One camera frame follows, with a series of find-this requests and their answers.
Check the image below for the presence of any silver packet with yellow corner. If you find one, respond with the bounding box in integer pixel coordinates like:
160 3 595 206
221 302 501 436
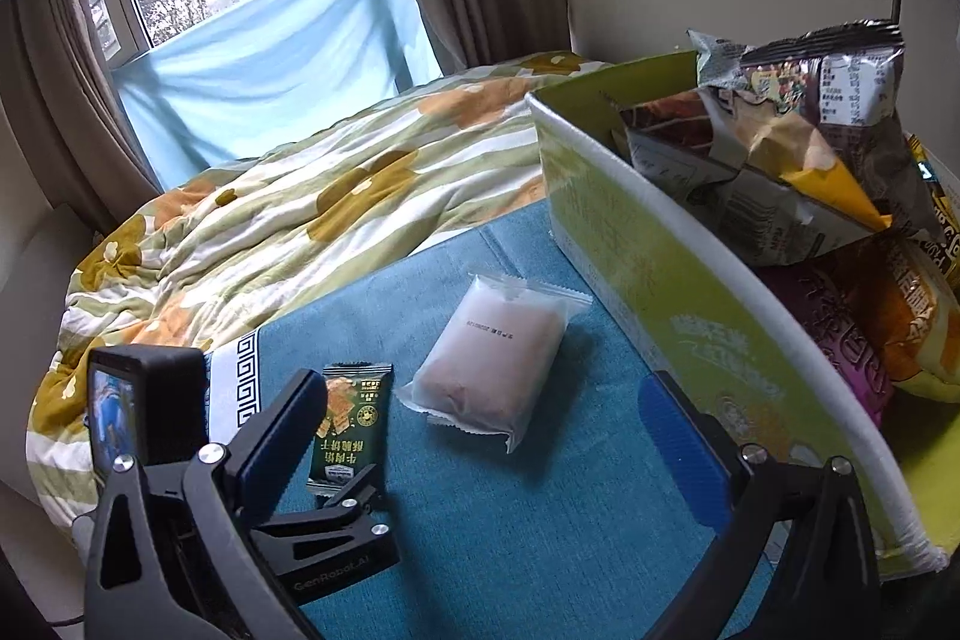
626 85 897 270

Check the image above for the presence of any reddish brown snack packet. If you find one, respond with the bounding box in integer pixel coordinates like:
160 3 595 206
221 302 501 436
616 89 713 150

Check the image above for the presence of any green cardboard box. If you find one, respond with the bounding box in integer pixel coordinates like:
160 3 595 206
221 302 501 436
525 49 960 573

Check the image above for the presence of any small dark green cracker packet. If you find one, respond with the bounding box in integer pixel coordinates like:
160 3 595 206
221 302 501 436
306 361 396 498

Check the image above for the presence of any purple potato chips bag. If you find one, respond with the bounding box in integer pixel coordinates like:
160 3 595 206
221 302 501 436
754 231 960 420

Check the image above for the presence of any light blue window cloth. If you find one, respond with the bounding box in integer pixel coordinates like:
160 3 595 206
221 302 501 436
112 0 443 180

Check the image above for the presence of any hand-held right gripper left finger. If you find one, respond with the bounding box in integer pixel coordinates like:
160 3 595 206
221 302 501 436
82 368 329 640

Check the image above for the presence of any yellow printed snack packet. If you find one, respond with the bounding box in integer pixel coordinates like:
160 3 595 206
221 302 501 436
904 134 960 259

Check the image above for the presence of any floral striped quilt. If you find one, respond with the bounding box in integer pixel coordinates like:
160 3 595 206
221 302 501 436
26 51 616 528

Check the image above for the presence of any white translucent pastry packet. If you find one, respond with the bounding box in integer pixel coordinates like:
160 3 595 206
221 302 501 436
394 269 590 455

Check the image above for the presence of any crumpled grey snack packet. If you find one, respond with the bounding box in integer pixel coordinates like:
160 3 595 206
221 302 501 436
688 29 781 120

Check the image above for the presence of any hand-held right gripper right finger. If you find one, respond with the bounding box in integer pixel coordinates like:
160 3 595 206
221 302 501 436
640 370 887 640

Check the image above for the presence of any dark brown snack packet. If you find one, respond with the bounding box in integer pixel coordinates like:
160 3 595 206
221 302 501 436
739 19 946 244

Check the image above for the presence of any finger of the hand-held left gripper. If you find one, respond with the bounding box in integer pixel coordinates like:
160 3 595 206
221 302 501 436
244 460 402 605

